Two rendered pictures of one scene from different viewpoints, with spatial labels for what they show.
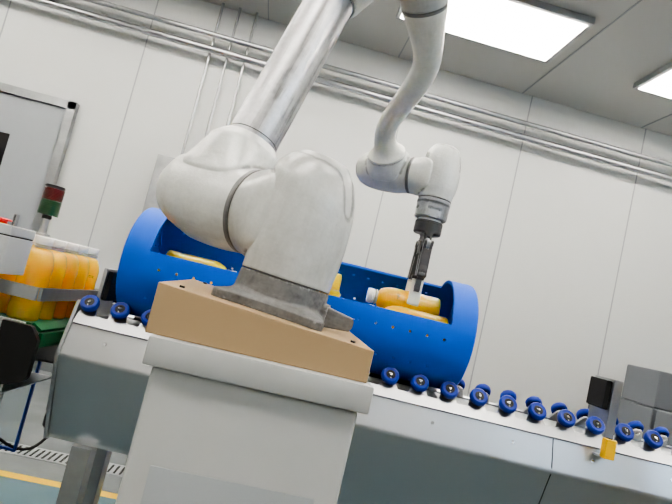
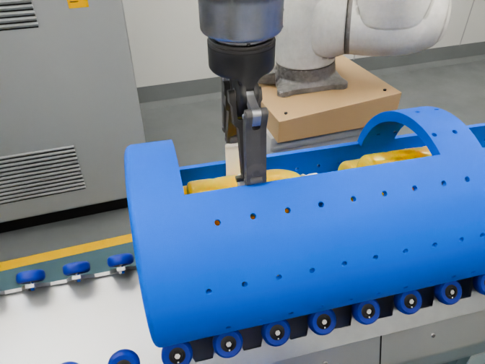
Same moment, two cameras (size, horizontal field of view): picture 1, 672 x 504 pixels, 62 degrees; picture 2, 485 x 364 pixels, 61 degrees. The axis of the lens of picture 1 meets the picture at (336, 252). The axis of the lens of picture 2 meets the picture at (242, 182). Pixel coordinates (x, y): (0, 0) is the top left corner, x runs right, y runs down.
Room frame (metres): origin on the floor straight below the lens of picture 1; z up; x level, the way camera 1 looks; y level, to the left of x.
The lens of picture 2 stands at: (1.94, -0.33, 1.52)
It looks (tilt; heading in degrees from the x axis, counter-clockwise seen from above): 37 degrees down; 167
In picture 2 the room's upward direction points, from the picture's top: straight up
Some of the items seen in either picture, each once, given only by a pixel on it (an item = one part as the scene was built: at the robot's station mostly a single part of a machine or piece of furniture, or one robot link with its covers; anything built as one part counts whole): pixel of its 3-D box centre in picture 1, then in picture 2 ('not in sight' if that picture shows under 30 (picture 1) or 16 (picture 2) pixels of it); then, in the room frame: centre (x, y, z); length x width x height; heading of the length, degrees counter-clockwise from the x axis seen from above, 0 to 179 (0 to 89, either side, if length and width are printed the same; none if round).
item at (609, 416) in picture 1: (600, 406); not in sight; (1.51, -0.78, 1.00); 0.10 x 0.04 x 0.15; 1
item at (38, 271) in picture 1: (32, 280); not in sight; (1.31, 0.66, 0.99); 0.07 x 0.07 x 0.19
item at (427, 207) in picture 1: (431, 211); (241, 7); (1.50, -0.23, 1.40); 0.09 x 0.09 x 0.06
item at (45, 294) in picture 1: (76, 295); not in sight; (1.48, 0.63, 0.96); 0.40 x 0.01 x 0.03; 1
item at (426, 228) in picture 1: (425, 237); (241, 74); (1.50, -0.23, 1.33); 0.08 x 0.07 x 0.09; 1
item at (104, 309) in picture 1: (109, 293); not in sight; (1.48, 0.55, 0.99); 0.10 x 0.02 x 0.12; 1
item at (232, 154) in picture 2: (415, 292); (236, 164); (1.46, -0.23, 1.18); 0.03 x 0.01 x 0.07; 91
